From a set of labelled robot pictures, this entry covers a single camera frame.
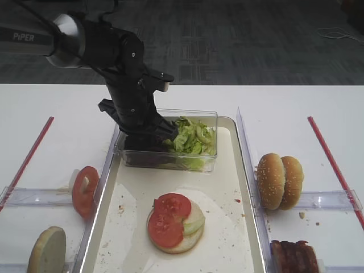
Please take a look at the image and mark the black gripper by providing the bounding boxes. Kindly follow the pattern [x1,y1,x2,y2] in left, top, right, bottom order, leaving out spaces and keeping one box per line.
[98,76,179,152]

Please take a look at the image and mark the purple lettuce leaves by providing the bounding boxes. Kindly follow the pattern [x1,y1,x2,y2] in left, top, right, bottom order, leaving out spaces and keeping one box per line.
[123,142,175,167]

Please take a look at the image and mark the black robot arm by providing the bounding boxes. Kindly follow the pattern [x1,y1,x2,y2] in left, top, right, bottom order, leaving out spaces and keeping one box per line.
[1,6,178,140]

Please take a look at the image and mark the green lettuce leaves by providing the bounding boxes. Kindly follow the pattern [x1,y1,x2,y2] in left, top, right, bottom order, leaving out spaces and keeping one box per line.
[163,116,217,171]

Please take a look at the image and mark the upper tomato slice on bun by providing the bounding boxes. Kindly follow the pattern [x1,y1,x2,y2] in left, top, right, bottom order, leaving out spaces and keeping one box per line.
[154,193,192,219]

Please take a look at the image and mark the tomato slice on bun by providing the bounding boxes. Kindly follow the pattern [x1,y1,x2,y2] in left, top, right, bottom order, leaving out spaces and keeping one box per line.
[154,193,192,219]
[147,212,184,248]

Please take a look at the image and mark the standing tomato slice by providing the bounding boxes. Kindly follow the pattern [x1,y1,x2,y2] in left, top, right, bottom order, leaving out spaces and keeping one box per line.
[72,166,99,221]

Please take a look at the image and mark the lettuce piece on bun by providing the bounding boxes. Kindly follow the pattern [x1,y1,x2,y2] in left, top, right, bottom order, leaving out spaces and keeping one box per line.
[183,201,205,236]

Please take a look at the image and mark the lower tomato slice on bun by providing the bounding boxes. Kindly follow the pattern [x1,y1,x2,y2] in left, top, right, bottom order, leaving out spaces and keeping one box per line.
[147,212,184,248]

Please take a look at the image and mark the stack of bacon patties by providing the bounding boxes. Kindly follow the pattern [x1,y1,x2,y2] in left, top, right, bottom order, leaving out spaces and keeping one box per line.
[270,240,320,273]

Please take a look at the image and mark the clear plastic salad box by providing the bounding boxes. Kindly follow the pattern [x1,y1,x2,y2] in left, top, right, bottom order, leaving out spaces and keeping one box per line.
[113,109,218,172]

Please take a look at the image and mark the bottom bun on tray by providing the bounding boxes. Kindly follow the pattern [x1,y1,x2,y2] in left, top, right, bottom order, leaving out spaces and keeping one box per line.
[147,208,205,254]

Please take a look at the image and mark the left red strip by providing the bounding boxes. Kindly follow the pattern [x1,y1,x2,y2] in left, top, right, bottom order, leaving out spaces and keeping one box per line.
[1,117,55,210]

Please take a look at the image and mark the red strip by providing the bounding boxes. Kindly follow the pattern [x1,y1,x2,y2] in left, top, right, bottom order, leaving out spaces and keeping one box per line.
[307,116,363,228]
[1,117,55,210]

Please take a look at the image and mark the left sesame bun top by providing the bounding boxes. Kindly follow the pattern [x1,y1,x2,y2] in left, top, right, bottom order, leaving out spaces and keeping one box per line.
[257,153,286,210]

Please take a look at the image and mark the sesame bun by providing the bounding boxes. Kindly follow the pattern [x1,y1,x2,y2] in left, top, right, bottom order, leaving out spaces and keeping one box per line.
[257,153,286,210]
[279,156,304,210]

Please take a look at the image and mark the white metal tray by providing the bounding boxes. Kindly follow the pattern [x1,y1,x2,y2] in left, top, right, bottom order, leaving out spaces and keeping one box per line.
[80,117,264,272]

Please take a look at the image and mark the right sesame bun top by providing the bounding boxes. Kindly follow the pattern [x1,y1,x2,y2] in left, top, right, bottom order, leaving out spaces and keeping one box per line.
[279,156,304,210]

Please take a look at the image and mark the upper left clear holder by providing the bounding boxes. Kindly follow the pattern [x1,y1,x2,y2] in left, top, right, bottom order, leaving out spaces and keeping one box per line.
[1,187,72,208]

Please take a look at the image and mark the clear holder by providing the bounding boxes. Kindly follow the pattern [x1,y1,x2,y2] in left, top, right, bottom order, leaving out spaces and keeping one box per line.
[293,190,363,212]
[1,187,72,208]

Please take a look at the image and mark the standing bun half slice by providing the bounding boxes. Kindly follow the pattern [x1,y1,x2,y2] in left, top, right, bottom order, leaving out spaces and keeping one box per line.
[27,226,66,273]

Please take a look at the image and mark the right red strip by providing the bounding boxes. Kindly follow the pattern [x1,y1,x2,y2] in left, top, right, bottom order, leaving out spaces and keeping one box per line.
[307,116,363,228]

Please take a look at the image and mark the upper right clear holder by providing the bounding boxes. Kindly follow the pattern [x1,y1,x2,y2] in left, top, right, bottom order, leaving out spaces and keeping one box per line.
[293,190,363,212]

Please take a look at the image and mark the left clear vertical rail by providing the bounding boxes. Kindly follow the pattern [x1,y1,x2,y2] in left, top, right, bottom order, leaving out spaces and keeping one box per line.
[72,126,119,272]

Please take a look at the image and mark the clear vertical rail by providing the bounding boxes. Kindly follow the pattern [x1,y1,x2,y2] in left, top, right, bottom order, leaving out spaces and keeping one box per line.
[72,126,119,272]
[236,107,277,272]

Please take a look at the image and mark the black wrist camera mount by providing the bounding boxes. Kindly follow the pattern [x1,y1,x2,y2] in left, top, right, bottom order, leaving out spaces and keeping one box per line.
[140,67,175,93]

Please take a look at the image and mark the right clear vertical rail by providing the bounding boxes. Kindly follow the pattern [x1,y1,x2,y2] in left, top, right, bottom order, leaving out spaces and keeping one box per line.
[236,107,277,272]

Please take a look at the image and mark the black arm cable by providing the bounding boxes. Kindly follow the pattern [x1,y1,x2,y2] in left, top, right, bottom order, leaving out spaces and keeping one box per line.
[14,0,120,75]

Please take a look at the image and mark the white cable on floor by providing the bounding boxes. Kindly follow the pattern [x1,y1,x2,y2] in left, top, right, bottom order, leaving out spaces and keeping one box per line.
[317,27,364,46]

